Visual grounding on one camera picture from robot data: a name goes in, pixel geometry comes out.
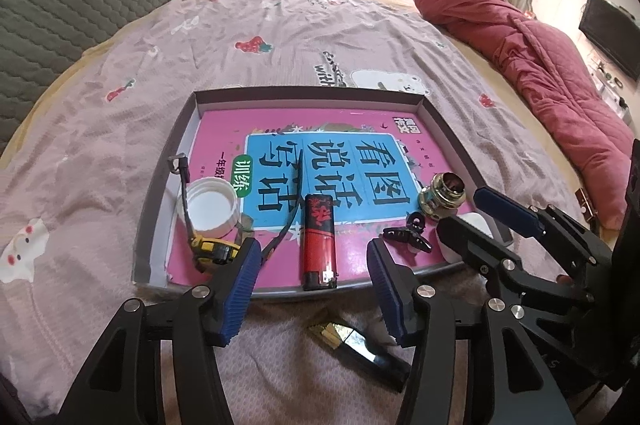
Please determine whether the black hair clip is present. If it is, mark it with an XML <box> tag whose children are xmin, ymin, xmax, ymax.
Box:
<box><xmin>382</xmin><ymin>212</ymin><xmax>433</xmax><ymax>254</ymax></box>

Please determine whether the white oblong case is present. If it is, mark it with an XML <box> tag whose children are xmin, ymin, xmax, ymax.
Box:
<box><xmin>439</xmin><ymin>212</ymin><xmax>496</xmax><ymax>264</ymax></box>

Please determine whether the pink blue book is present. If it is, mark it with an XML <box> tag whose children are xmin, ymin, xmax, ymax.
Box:
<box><xmin>188</xmin><ymin>108</ymin><xmax>462</xmax><ymax>291</ymax></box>

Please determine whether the wall mounted television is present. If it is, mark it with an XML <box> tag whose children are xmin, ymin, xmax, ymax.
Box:
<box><xmin>578</xmin><ymin>0</ymin><xmax>640</xmax><ymax>81</ymax></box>

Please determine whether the red quilted blanket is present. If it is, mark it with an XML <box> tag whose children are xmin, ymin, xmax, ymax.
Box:
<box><xmin>414</xmin><ymin>0</ymin><xmax>634</xmax><ymax>231</ymax></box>

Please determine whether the brass metal fitting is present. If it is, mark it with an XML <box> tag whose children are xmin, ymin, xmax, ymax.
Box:
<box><xmin>418</xmin><ymin>172</ymin><xmax>466</xmax><ymax>220</ymax></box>

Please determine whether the black yellow wrist watch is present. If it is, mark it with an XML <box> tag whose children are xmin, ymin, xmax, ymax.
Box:
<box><xmin>167</xmin><ymin>152</ymin><xmax>307</xmax><ymax>275</ymax></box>

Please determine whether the grey shallow cardboard box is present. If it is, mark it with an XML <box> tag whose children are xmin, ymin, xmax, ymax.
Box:
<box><xmin>132</xmin><ymin>86</ymin><xmax>485</xmax><ymax>299</ymax></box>

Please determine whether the red black lighter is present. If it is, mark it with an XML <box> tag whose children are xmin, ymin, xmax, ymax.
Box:
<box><xmin>302</xmin><ymin>194</ymin><xmax>338</xmax><ymax>291</ymax></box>

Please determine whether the white plastic jar lid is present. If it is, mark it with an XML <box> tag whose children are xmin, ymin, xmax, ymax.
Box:
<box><xmin>186</xmin><ymin>177</ymin><xmax>240</xmax><ymax>239</ymax></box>

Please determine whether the black gold lighter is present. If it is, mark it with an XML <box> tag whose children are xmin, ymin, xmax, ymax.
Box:
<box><xmin>307</xmin><ymin>321</ymin><xmax>411</xmax><ymax>393</ymax></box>

